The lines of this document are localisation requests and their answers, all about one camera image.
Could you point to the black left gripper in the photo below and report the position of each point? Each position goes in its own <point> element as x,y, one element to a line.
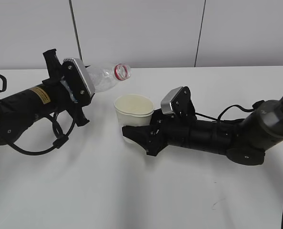
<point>61,98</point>

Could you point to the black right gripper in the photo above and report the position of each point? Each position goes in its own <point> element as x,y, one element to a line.
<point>163,130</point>

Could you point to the white paper cup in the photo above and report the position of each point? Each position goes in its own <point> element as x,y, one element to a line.
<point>133,110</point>

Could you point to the clear red-label water bottle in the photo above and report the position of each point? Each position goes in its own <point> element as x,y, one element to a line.
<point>106,76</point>

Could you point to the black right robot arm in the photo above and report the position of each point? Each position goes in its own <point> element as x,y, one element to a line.
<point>243,141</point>

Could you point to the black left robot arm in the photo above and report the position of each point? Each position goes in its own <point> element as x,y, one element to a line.
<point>20,111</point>

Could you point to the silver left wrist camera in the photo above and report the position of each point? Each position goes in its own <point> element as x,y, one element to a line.
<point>78,80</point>

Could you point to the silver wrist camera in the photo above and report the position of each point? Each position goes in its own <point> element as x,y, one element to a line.
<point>78,80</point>
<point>178,102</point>

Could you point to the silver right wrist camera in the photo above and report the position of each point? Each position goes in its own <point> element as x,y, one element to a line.
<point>178,102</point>

